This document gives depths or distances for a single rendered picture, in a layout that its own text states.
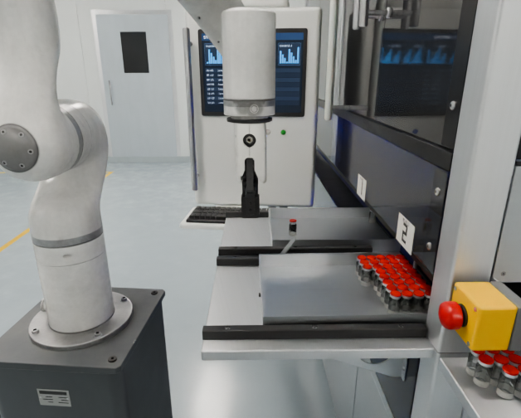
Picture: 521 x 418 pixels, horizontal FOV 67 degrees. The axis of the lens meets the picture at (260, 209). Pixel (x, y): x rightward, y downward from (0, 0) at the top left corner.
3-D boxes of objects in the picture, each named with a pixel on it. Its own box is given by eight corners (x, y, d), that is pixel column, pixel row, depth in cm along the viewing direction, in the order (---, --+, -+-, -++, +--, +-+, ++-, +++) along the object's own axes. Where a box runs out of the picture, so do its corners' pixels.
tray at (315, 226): (372, 217, 129) (372, 206, 128) (400, 251, 105) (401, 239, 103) (268, 217, 129) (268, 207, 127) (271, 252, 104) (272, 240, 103)
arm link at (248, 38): (226, 96, 69) (220, 99, 60) (224, 13, 65) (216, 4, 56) (275, 96, 69) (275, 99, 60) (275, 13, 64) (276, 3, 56)
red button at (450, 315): (458, 318, 60) (462, 295, 58) (472, 335, 56) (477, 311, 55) (433, 318, 60) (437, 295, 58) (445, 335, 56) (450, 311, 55)
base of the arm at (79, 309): (6, 348, 71) (-18, 255, 65) (64, 293, 89) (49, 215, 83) (108, 353, 69) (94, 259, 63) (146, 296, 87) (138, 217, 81)
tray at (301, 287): (396, 264, 97) (397, 251, 96) (446, 329, 73) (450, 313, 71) (259, 266, 96) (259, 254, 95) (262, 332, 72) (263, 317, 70)
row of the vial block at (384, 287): (372, 272, 93) (374, 255, 92) (401, 316, 76) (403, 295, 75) (363, 272, 93) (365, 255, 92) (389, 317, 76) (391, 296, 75)
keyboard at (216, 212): (294, 213, 155) (294, 207, 154) (294, 226, 142) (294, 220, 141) (195, 210, 159) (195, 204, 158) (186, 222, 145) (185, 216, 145)
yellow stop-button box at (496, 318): (491, 321, 62) (500, 280, 60) (521, 351, 55) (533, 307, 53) (444, 321, 62) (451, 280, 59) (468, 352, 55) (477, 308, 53)
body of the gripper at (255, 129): (273, 115, 60) (273, 186, 64) (270, 109, 70) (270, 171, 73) (224, 115, 60) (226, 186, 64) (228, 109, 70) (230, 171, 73)
